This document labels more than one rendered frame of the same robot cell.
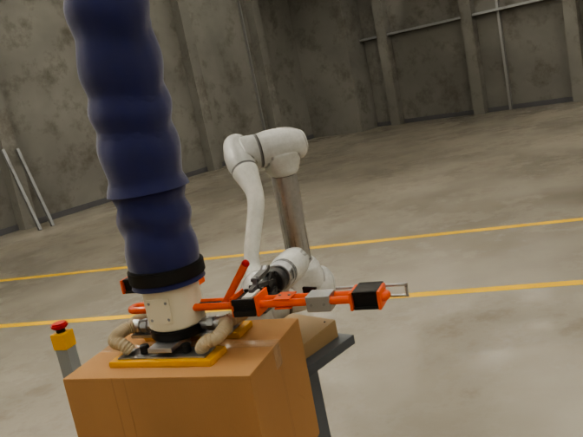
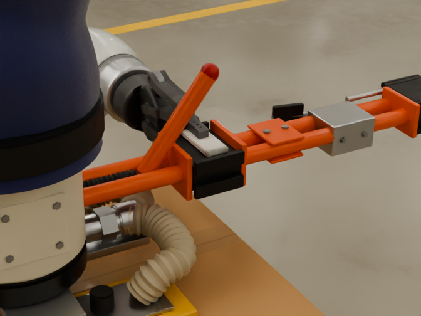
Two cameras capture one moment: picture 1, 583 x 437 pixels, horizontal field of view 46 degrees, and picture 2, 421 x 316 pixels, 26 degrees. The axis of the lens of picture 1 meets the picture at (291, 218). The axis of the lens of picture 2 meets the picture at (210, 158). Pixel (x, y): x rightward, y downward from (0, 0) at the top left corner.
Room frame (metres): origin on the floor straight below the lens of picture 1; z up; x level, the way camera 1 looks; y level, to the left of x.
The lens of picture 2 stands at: (1.25, 0.94, 1.79)
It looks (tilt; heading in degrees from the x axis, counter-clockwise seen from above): 29 degrees down; 308
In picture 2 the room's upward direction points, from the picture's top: straight up
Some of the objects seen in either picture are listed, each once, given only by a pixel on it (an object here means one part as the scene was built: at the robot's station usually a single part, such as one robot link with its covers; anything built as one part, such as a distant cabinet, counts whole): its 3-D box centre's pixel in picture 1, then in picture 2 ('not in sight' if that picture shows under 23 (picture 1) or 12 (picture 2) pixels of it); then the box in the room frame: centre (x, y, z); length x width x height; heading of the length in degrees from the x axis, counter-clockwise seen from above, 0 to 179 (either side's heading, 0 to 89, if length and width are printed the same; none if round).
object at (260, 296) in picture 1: (250, 302); (201, 158); (1.88, 0.16, 1.24); 0.10 x 0.08 x 0.06; 157
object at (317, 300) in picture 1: (321, 300); (340, 128); (1.80, -0.04, 1.23); 0.07 x 0.07 x 0.04; 67
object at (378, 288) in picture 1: (368, 296); (420, 106); (1.74, -0.16, 1.23); 0.08 x 0.07 x 0.05; 67
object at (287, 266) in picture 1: (280, 275); (128, 89); (2.10, 0.07, 1.24); 0.09 x 0.06 x 0.09; 68
